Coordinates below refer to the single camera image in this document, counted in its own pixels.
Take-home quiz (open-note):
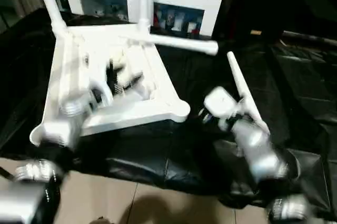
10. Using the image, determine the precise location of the black work mat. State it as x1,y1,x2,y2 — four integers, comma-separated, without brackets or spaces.
0,7,337,217

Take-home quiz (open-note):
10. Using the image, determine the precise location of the white plastic table top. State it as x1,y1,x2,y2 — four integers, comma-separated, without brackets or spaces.
29,23,191,146

